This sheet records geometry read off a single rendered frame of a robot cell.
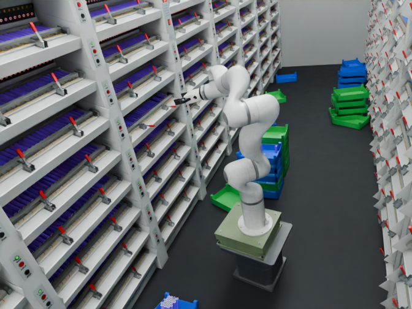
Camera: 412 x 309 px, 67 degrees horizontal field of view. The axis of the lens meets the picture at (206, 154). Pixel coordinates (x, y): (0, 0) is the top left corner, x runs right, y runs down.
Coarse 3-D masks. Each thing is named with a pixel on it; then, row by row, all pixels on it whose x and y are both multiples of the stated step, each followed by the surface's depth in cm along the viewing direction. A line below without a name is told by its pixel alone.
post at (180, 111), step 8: (144, 24) 192; (152, 24) 190; (160, 24) 188; (176, 48) 201; (160, 56) 200; (168, 56) 198; (176, 64) 202; (176, 72) 203; (176, 80) 205; (176, 88) 208; (184, 88) 214; (176, 112) 218; (184, 112) 217; (192, 128) 229; (184, 136) 227; (192, 144) 231; (192, 152) 232; (192, 160) 237; (200, 168) 248; (192, 176) 245; (200, 184) 250; (200, 192) 251
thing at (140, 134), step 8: (168, 88) 210; (176, 96) 211; (168, 104) 203; (160, 112) 194; (168, 112) 198; (152, 120) 185; (160, 120) 190; (152, 128) 183; (136, 136) 170; (144, 136) 177; (136, 144) 170
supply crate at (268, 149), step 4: (264, 144) 243; (268, 144) 242; (280, 144) 236; (264, 148) 245; (268, 148) 244; (272, 148) 242; (280, 148) 235; (240, 152) 242; (264, 152) 242; (268, 152) 241; (272, 152) 240; (280, 152) 236; (240, 156) 233; (244, 156) 232; (268, 156) 236; (272, 156) 235; (276, 156) 222; (272, 160) 224; (276, 160) 223; (272, 164) 226; (276, 164) 225
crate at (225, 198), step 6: (228, 186) 257; (222, 192) 256; (228, 192) 259; (234, 192) 255; (216, 198) 253; (222, 198) 253; (228, 198) 252; (234, 198) 251; (216, 204) 246; (222, 204) 239; (228, 204) 245; (234, 204) 244; (228, 210) 237
